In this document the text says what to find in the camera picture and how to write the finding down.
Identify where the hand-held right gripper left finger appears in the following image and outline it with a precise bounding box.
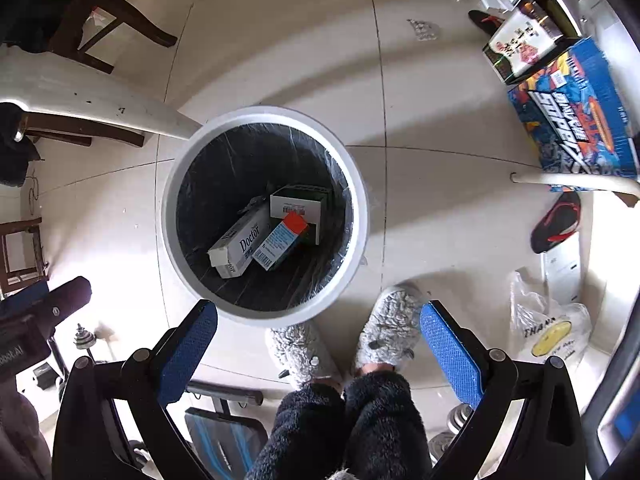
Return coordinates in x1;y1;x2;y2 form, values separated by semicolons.
52;299;219;480

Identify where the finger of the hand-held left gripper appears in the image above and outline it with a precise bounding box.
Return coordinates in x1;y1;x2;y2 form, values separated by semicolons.
0;280;51;319
30;276;93;339

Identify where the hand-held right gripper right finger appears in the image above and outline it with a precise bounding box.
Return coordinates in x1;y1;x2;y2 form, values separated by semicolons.
419;300;586;480

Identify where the white round trash bin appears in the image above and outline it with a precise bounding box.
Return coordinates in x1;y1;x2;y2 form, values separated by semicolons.
161;105;371;322

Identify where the person's left forearm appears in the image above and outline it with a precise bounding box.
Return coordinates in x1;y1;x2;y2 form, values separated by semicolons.
0;382;53;480

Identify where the small metal dumbbell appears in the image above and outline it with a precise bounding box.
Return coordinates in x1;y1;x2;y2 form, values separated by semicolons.
72;324;108;361

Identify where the grey fluffy right slipper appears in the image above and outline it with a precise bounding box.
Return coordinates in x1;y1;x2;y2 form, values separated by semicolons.
352;285;423;376

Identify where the grey fluffy slipper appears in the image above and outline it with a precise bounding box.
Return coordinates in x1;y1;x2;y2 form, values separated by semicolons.
352;285;423;376
264;321;346;391

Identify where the black blue padded bench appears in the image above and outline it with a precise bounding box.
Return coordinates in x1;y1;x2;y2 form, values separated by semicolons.
182;380;271;480

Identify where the stack of metal weight plates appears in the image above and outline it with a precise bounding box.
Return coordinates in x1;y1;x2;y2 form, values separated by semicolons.
427;402;476;466

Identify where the person's right leg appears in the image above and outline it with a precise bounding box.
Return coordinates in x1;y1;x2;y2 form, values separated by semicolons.
342;370;433;480

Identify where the person's leg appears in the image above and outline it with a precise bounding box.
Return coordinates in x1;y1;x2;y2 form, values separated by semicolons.
342;370;433;480
245;380;351;480

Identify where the white smiley plastic bag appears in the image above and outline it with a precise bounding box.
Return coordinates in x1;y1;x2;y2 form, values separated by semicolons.
509;270;593;363

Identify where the grey fluffy left slipper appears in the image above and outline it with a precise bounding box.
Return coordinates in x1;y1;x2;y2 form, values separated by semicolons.
264;321;346;391

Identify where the long white carton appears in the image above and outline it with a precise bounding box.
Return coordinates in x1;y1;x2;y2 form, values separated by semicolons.
207;205;273;279

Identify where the person's left leg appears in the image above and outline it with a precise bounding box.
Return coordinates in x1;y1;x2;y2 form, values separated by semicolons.
245;380;351;480

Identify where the white flat carton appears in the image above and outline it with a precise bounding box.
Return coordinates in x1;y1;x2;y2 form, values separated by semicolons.
542;232;583;306

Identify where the blue and red carton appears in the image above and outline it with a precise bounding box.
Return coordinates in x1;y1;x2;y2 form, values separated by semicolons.
251;211;311;272

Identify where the black framed chair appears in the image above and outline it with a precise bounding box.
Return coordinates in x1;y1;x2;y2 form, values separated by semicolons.
582;280;640;480

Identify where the black and red sandal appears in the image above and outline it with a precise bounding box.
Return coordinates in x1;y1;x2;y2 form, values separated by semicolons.
530;191;582;255
467;9;506;37

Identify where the black bin liner bag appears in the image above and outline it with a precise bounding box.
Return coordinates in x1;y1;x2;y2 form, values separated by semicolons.
175;122;355;311

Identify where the white and green carton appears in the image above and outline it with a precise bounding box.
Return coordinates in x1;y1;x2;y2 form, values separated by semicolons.
270;184;333;246

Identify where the blue seat cushion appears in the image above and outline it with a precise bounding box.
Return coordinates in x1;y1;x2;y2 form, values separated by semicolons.
612;400;640;446

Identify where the white table leg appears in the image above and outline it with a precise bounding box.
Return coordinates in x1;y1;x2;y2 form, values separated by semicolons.
510;172;640;195
0;45;203;141

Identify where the black jacket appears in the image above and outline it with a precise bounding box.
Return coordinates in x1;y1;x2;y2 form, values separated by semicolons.
0;0;88;188

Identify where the blue printed cardboard box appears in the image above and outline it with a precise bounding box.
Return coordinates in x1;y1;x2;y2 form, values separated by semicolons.
507;35;640;193

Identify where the dark wooden chair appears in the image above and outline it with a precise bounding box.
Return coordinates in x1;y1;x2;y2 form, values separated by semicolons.
22;0;178;148

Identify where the white printed gift box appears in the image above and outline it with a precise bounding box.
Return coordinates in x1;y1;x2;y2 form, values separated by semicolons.
482;7;568;86

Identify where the silver blister pack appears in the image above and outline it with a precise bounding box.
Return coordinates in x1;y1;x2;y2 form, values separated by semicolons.
407;19;441;42

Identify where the wooden chair frame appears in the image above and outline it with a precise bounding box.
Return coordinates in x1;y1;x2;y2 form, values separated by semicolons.
0;217;51;293

